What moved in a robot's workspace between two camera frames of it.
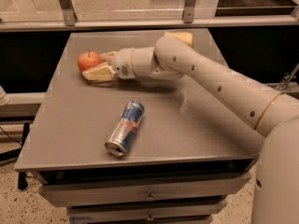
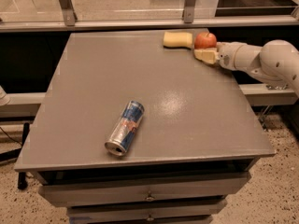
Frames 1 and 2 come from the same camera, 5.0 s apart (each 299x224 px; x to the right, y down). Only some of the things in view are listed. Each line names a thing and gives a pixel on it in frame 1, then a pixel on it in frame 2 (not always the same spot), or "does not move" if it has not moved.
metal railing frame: x=70 y=21 does not move
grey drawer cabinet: x=190 y=156 does not move
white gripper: x=122 y=63 -> x=226 y=56
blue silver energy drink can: x=121 y=137 does not move
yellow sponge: x=183 y=35 does not move
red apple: x=87 y=59 -> x=205 y=40
